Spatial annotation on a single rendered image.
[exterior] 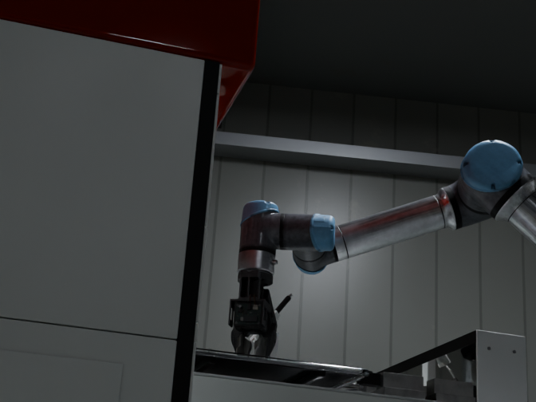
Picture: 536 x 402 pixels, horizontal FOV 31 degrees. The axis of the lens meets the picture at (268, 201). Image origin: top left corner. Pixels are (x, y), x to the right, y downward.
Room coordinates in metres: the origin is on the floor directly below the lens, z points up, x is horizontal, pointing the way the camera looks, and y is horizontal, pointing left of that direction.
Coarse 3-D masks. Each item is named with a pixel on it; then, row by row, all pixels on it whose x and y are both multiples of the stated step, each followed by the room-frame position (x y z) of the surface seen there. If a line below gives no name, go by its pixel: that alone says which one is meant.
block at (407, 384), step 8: (384, 376) 1.77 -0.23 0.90; (392, 376) 1.78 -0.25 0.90; (400, 376) 1.78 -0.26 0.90; (408, 376) 1.79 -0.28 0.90; (416, 376) 1.79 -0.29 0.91; (384, 384) 1.77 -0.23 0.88; (392, 384) 1.78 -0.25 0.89; (400, 384) 1.78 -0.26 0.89; (408, 384) 1.79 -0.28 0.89; (416, 384) 1.79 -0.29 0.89
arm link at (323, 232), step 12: (288, 216) 1.88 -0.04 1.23; (300, 216) 1.88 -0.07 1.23; (312, 216) 1.87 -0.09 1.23; (324, 216) 1.87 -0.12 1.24; (288, 228) 1.87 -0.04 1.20; (300, 228) 1.87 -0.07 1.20; (312, 228) 1.86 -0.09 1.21; (324, 228) 1.86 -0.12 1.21; (288, 240) 1.88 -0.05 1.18; (300, 240) 1.88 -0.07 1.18; (312, 240) 1.87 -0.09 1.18; (324, 240) 1.87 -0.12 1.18; (300, 252) 1.93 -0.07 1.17; (312, 252) 1.92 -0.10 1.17
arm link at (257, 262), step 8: (240, 256) 1.90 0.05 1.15; (248, 256) 1.88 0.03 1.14; (256, 256) 1.88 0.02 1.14; (264, 256) 1.88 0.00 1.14; (272, 256) 1.89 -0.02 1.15; (240, 264) 1.89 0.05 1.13; (248, 264) 1.88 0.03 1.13; (256, 264) 1.88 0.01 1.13; (264, 264) 1.88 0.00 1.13; (272, 264) 1.90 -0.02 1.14; (240, 272) 1.91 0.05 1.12; (272, 272) 1.90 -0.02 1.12
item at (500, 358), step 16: (480, 336) 1.62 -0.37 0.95; (496, 336) 1.63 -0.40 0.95; (512, 336) 1.64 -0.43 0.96; (480, 352) 1.62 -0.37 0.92; (496, 352) 1.63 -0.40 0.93; (512, 352) 1.64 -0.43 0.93; (480, 368) 1.62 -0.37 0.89; (496, 368) 1.63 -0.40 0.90; (512, 368) 1.64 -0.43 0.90; (480, 384) 1.62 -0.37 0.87; (496, 384) 1.63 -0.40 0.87; (512, 384) 1.64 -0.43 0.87; (480, 400) 1.62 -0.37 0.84; (496, 400) 1.63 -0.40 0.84; (512, 400) 1.64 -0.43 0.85
